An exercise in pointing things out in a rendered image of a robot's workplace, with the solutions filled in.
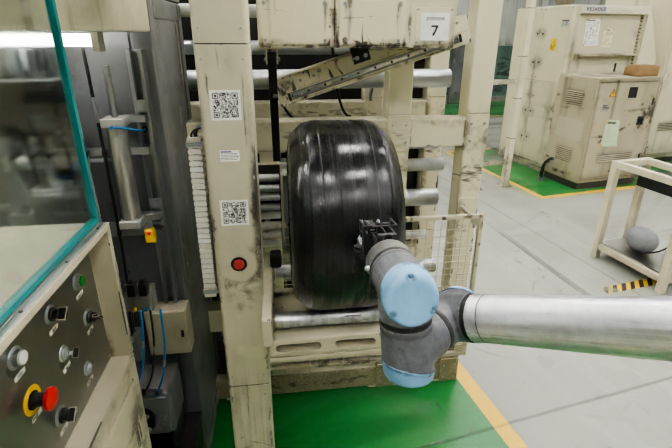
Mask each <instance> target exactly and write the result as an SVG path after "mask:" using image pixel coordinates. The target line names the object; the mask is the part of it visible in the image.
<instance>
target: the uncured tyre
mask: <svg viewBox="0 0 672 448"><path fill-rule="evenodd" d="M286 161H287V192H288V218H289V242H290V263H291V280H292V285H293V290H294V294H295V298H296V299H297V300H299V301H300V302H301V303H302V304H303V305H305V306H306V307H307V308H308V309H313V310H318V311H319V310H333V309H348V308H362V307H373V306H376V305H378V299H370V296H369V291H368V285H369V274H368V272H367V271H365V266H366V262H364V261H363V260H361V258H360V256H359V257H357V256H356V254H355V253H354V245H356V244H357V238H358V237H359V235H360V230H359V219H361V221H362V220H363V222H364V220H370V219H372V220H373V222H376V221H377V219H379V220H380V223H381V225H382V222H388V223H389V225H390V218H392V219H393V220H394V222H395V223H396V224H397V240H398V241H400V242H402V243H403V244H405V243H406V212H405V197H404V188H403V180H402V174H401V168H400V164H399V159H398V155H397V152H396V149H395V146H394V144H393V141H392V140H391V138H390V136H389V135H388V134H387V133H386V132H385V131H384V130H383V129H382V128H381V127H379V126H378V125H377V124H376V123H375V122H372V121H368V120H365V119H347V120H309V121H306V122H303V123H300V124H299V125H298V126H297V127H296V128H295V129H294V130H293V131H292V132H291V133H290V134H289V137H288V143H287V150H286Z"/></svg>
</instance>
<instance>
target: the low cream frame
mask: <svg viewBox="0 0 672 448"><path fill-rule="evenodd" d="M639 165H641V167H638V166H639ZM651 166H653V167H657V168H660V169H664V170H667V171H670V172H672V164H671V163H667V162H663V161H660V160H656V159H653V158H650V157H643V158H634V159H623V160H612V164H611V168H610V172H609V177H608V181H607V185H606V190H605V194H604V198H603V202H602V207H601V211H600V215H599V219H598V224H597V228H596V232H595V237H594V241H593V245H592V249H591V254H590V255H591V256H593V257H594V258H596V257H600V252H601V251H602V252H603V253H605V254H607V255H609V256H611V257H613V258H615V259H616V260H618V261H620V262H622V263H624V264H626V265H628V266H629V267H631V268H633V269H635V270H637V271H639V272H640V273H642V274H644V275H646V276H648V277H650V278H652V279H653V280H655V281H657V283H656V286H655V289H654V291H655V292H656V293H658V294H660V295H661V294H665V293H666V290H667V287H668V284H670V283H672V233H671V236H670V240H669V243H668V246H667V247H666V248H664V249H662V250H659V251H656V250H655V249H656V248H657V247H658V245H659V237H658V235H657V233H656V232H655V231H654V230H652V229H651V228H649V227H646V226H641V225H637V226H635V225H636V221H637V218H638V214H639V210H640V206H641V203H642V199H643V195H644V191H645V188H646V189H649V190H652V191H654V192H657V193H660V194H663V195H666V196H669V197H672V174H671V173H667V172H664V171H661V170H658V171H652V170H650V169H651ZM620 170H625V171H628V172H631V173H634V174H637V175H638V179H637V183H636V187H635V191H634V195H633V198H632V202H631V206H630V210H629V214H628V218H627V222H626V225H625V229H624V233H623V237H622V238H615V239H609V240H604V236H605V232H606V228H607V224H608V220H609V215H610V211H611V207H612V203H613V199H614V195H615V191H616V187H617V182H618V178H619V174H620ZM666 249H667V250H666ZM664 250H666V253H665V255H664V254H662V253H660V252H661V251H664Z"/></svg>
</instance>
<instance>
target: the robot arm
mask: <svg viewBox="0 0 672 448"><path fill-rule="evenodd" d="M392 223H393V224H394V225H392ZM392 227H394V229H393V228H392ZM359 230H360V235H359V237H358V238H357V244H356V245H354V253H355V254H356V256H357V257H359V256H360V258H361V260H363V261H364V262H366V266H365V271H367V272H368V274H369V285H368V291H369V296H370V299H378V310H379V325H380V339H381V353H382V356H381V362H382V365H383V371H384V374H385V376H386V377H387V378H388V379H389V380H390V381H391V382H393V383H394V384H397V385H399V386H402V387H407V388H418V387H423V386H425V385H427V384H429V383H430V382H431V381H432V380H433V378H434V374H435V368H434V363H435V361H436V360H438V359H439V358H440V357H441V356H442V355H443V354H445V353H446V352H447V351H448V350H449V349H450V348H452V347H453V346H454V345H455V344H456V343H457V342H467V343H477V344H481V343H490V344H500V345H509V346H519V347H529V348H539V349H549V350H559V351H568V352H578V353H588V354H598V355H608V356H618V357H627V358H637V359H647V360H657V361H667V362H672V296H600V295H500V294H480V293H474V292H473V291H471V290H470V289H468V288H465V287H462V286H452V287H449V288H446V289H444V290H442V291H440V292H438V288H437V286H436V283H435V281H434V279H433V277H432V276H431V274H430V273H429V272H428V271H427V270H426V269H425V268H424V267H423V266H422V265H421V264H420V263H419V262H418V260H417V259H416V258H415V257H414V255H413V253H412V252H411V251H410V250H409V249H408V247H407V246H406V245H405V244H403V243H402V242H400V241H398V240H397V224H396V223H395V222H394V220H393V219H392V218H390V225H389V223H388V222H382V225H381V223H380V220H379V219H377V221H376V222H373V220H372V219H370V220H364V222H363V220H362V221H361V219H359Z"/></svg>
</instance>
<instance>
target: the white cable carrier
mask: <svg viewBox="0 0 672 448"><path fill-rule="evenodd" d="M197 135H198V136H196V137H195V136H193V137H190V135H189V136H188V137H187V139H186V140H187V142H203V139H202V138H203V134H201V133H197ZM187 148H188V149H189V150H188V154H189V157H188V159H189V160H190V162H189V166H191V168H190V172H192V173H191V178H192V180H191V183H192V184H193V185H192V189H194V190H193V195H194V197H193V200H194V206H195V212H196V213H195V217H196V222H197V224H196V226H197V233H198V238H199V239H198V243H199V248H200V250H199V252H200V258H201V264H202V265H201V268H202V273H203V275H202V277H203V283H204V290H219V287H218V280H217V279H218V278H217V271H216V269H217V268H216V261H215V260H216V258H215V252H214V250H215V249H214V247H213V246H214V242H213V240H214V239H213V237H212V236H213V232H212V227H211V226H212V220H211V216H210V215H211V212H210V206H209V205H210V201H209V196H208V194H209V191H208V190H207V189H208V185H207V183H208V181H207V179H206V178H207V174H206V168H205V167H206V163H205V162H204V161H205V157H203V156H204V155H205V153H204V151H203V150H204V147H187ZM196 189H197V190H196Z"/></svg>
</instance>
